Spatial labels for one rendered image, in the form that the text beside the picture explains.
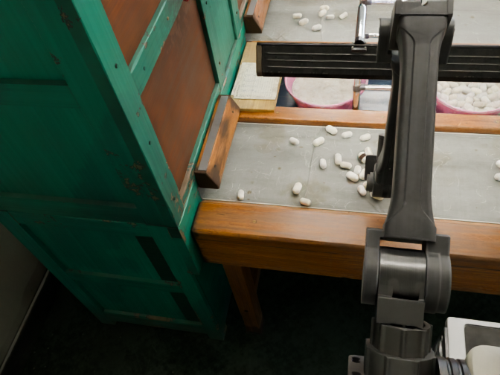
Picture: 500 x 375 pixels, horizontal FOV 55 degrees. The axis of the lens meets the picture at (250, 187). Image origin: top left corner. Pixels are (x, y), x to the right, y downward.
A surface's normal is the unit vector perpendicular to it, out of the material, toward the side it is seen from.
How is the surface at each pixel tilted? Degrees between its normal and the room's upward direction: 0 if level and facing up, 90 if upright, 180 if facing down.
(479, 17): 0
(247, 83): 0
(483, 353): 24
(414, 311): 37
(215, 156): 67
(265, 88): 0
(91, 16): 90
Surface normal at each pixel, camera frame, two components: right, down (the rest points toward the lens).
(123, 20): 0.98, 0.07
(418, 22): -0.20, -0.19
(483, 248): -0.12, -0.59
